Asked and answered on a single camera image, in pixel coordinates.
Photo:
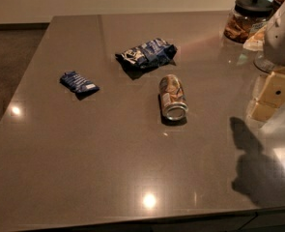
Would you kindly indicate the small blue snack packet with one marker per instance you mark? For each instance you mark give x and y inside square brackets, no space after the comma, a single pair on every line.
[77,83]

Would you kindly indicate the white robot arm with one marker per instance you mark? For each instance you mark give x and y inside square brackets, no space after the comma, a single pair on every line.
[276,124]

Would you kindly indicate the glass jar with black lid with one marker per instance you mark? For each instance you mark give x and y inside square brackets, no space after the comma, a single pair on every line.
[243,16]

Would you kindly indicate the clear glass jar base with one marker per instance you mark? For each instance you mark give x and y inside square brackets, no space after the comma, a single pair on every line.
[262,63]

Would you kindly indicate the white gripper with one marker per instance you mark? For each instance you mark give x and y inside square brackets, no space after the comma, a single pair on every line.
[282,41]

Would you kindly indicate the large blue snack bag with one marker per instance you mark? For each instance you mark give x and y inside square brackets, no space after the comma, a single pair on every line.
[152,54]

